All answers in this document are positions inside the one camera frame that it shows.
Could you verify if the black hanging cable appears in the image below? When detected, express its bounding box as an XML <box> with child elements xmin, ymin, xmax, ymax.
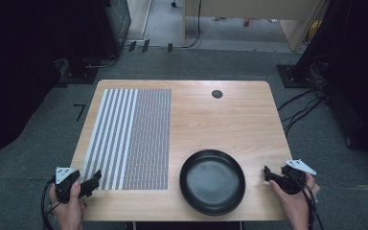
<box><xmin>182</xmin><ymin>0</ymin><xmax>203</xmax><ymax>50</ymax></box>

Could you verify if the dark glass cabinet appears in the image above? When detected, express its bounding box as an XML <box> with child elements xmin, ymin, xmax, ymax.
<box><xmin>103</xmin><ymin>0</ymin><xmax>132</xmax><ymax>59</ymax></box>

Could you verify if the person's right hand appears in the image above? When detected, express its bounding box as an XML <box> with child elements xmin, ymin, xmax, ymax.
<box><xmin>267</xmin><ymin>172</ymin><xmax>321</xmax><ymax>222</ymax></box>

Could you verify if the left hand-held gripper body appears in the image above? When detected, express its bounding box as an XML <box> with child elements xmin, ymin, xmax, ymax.
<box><xmin>55</xmin><ymin>166</ymin><xmax>81</xmax><ymax>204</ymax></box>

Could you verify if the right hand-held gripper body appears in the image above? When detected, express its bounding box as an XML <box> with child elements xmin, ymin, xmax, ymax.
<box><xmin>279</xmin><ymin>158</ymin><xmax>317</xmax><ymax>196</ymax></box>

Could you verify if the yellow object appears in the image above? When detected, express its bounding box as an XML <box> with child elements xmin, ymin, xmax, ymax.
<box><xmin>305</xmin><ymin>19</ymin><xmax>323</xmax><ymax>45</ymax></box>

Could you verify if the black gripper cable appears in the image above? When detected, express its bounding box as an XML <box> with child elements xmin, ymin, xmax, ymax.
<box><xmin>40</xmin><ymin>177</ymin><xmax>58</xmax><ymax>230</ymax></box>
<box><xmin>287</xmin><ymin>172</ymin><xmax>326</xmax><ymax>230</ymax></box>

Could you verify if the light wooden desk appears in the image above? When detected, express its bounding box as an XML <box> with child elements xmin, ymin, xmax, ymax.
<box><xmin>182</xmin><ymin>0</ymin><xmax>328</xmax><ymax>53</ymax></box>

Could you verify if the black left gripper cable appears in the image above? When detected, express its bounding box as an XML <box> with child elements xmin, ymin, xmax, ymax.
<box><xmin>40</xmin><ymin>177</ymin><xmax>58</xmax><ymax>230</ymax></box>

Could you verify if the black stand base plate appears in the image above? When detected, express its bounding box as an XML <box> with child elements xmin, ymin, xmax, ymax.
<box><xmin>276</xmin><ymin>63</ymin><xmax>318</xmax><ymax>89</ymax></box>
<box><xmin>58</xmin><ymin>57</ymin><xmax>100</xmax><ymax>85</ymax></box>

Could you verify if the black floor cables bundle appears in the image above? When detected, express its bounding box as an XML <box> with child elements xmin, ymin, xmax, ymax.
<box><xmin>277</xmin><ymin>54</ymin><xmax>334</xmax><ymax>137</ymax></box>

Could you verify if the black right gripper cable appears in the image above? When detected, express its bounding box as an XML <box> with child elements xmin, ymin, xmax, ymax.
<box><xmin>287</xmin><ymin>172</ymin><xmax>326</xmax><ymax>230</ymax></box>

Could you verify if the black curtain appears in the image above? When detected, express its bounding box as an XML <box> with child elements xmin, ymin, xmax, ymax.
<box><xmin>295</xmin><ymin>0</ymin><xmax>368</xmax><ymax>162</ymax></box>
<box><xmin>0</xmin><ymin>0</ymin><xmax>109</xmax><ymax>171</ymax></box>

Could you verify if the grey white striped placemat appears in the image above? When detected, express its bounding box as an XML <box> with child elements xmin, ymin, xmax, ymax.
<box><xmin>80</xmin><ymin>88</ymin><xmax>173</xmax><ymax>192</ymax></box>

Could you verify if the black round pan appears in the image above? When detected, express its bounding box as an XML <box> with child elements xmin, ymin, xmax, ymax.
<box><xmin>178</xmin><ymin>149</ymin><xmax>246</xmax><ymax>217</ymax></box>

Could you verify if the person's left hand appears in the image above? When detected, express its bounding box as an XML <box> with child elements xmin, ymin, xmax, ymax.
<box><xmin>49</xmin><ymin>180</ymin><xmax>88</xmax><ymax>225</ymax></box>

